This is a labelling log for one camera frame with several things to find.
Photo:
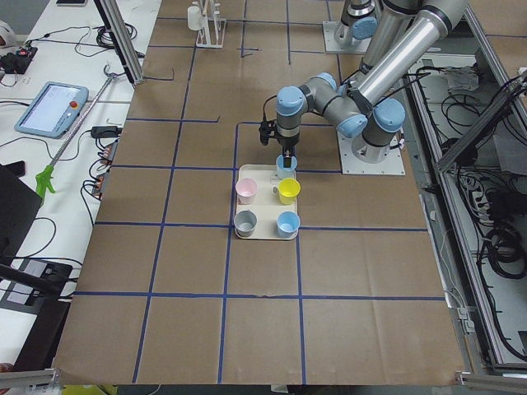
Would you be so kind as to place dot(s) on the grey plastic cup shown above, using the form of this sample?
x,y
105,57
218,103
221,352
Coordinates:
x,y
245,223

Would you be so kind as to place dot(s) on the blue teach pendant tablet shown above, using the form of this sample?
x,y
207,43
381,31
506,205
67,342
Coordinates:
x,y
53,111

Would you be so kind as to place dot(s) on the black power adapter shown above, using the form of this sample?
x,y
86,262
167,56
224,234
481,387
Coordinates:
x,y
108,131

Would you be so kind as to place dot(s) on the reach grabber tool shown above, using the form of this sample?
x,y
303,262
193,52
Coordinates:
x,y
43,179

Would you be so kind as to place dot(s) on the yellow plastic cup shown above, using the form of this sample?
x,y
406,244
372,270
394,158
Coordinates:
x,y
288,191

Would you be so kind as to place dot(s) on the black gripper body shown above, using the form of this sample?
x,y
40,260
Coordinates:
x,y
287,144

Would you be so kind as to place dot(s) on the white plastic cup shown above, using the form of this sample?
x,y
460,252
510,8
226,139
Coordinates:
x,y
194,18

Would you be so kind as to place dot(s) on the cream serving tray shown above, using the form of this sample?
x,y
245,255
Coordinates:
x,y
266,205

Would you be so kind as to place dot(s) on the pink plastic cup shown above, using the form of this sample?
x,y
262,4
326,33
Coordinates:
x,y
246,190

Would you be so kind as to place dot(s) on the aluminium frame post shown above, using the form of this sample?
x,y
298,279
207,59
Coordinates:
x,y
123,46

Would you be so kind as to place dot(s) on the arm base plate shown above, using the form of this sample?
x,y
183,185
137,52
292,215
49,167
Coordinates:
x,y
338,40
358,157

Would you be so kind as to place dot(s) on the white wire cup rack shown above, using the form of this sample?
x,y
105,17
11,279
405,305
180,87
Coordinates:
x,y
212,25

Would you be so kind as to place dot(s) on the light blue plastic cup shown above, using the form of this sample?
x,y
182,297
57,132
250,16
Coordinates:
x,y
286,173

